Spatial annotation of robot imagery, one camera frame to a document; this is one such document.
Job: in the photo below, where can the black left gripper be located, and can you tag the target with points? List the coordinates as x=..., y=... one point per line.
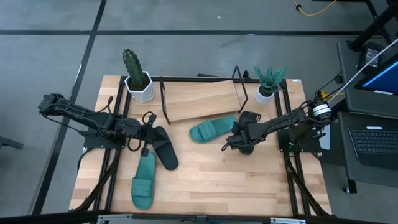
x=149, y=132

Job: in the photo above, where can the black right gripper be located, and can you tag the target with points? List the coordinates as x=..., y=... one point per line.
x=245, y=133

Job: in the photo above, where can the teal rubber slide sandal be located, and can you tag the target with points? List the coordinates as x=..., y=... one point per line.
x=211, y=129
x=143, y=193

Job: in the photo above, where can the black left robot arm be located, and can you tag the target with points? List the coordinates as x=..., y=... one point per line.
x=93, y=116

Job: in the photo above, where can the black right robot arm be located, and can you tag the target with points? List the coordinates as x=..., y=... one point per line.
x=292, y=118

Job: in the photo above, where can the white hexagonal plant pot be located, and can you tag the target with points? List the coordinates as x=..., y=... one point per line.
x=143, y=94

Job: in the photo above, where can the white round plant pot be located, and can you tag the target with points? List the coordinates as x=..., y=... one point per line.
x=262, y=98

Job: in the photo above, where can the small teal leafy plant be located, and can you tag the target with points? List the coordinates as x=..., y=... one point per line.
x=270, y=79

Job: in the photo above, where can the tall green cactus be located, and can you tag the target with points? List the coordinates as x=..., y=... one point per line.
x=132, y=67

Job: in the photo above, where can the dark grey side desk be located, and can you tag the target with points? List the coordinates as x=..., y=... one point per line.
x=357, y=104

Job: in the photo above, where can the black laptop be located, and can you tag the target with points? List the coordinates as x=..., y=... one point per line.
x=373, y=143

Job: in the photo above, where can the dark grey furniture foot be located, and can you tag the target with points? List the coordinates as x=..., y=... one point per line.
x=11, y=142

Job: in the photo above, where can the black power adapter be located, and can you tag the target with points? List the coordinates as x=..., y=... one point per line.
x=370, y=56

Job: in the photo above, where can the computer monitor with blue screen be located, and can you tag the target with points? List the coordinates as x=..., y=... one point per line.
x=384, y=77

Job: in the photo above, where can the black desk leg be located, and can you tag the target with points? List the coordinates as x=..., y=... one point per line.
x=373, y=28

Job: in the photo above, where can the wooden shelf with black frame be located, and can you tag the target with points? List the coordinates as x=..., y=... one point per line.
x=199, y=99

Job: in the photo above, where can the black aluminium table frame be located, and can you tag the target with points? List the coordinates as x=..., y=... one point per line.
x=186, y=78

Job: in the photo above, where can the silver frame bracket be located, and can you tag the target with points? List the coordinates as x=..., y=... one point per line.
x=287, y=221
x=115, y=218

